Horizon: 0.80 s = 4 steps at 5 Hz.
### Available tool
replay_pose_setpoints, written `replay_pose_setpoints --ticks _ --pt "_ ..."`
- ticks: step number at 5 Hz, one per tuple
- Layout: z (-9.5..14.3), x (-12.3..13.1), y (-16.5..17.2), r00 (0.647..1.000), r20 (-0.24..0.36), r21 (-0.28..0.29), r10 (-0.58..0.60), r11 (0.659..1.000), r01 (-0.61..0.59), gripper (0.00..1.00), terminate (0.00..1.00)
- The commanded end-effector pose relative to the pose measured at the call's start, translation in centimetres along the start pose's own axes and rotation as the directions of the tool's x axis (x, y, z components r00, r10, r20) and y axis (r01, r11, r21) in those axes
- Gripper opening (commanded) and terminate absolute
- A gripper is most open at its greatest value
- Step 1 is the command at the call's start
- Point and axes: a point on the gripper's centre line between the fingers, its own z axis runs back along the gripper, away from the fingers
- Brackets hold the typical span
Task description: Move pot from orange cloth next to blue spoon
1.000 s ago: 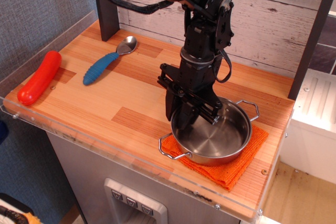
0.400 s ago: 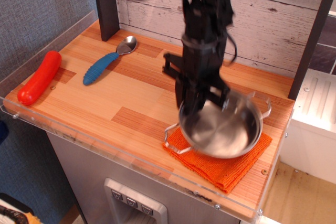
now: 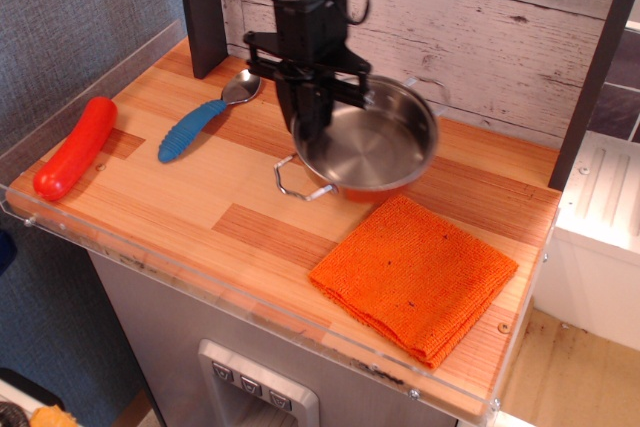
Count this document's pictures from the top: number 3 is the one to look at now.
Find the dark right shelf post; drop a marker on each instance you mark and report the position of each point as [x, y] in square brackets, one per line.
[604, 53]

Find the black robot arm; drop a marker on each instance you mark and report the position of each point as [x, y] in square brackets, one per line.
[310, 63]

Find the yellow object bottom left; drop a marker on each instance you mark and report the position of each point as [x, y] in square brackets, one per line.
[52, 416]

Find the clear acrylic edge guard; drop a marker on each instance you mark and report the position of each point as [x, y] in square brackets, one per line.
[214, 225]

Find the orange folded cloth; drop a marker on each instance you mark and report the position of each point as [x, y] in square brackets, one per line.
[414, 277]

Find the white toy sink unit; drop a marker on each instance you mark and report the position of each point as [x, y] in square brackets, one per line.
[590, 276]

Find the blue handled metal spoon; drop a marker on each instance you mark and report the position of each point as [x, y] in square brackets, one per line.
[240, 89]

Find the grey toy fridge cabinet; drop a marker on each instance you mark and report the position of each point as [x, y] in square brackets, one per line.
[164, 328]

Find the dark left shelf post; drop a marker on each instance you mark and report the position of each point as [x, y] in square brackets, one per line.
[206, 33]

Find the dark shelf post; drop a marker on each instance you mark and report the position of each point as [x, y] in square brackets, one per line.
[206, 33]
[604, 53]

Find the stainless steel pot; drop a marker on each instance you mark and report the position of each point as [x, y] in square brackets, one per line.
[367, 154]

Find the red plastic sausage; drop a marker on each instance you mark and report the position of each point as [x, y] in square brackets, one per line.
[76, 154]

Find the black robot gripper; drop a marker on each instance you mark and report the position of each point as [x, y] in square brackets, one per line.
[307, 58]

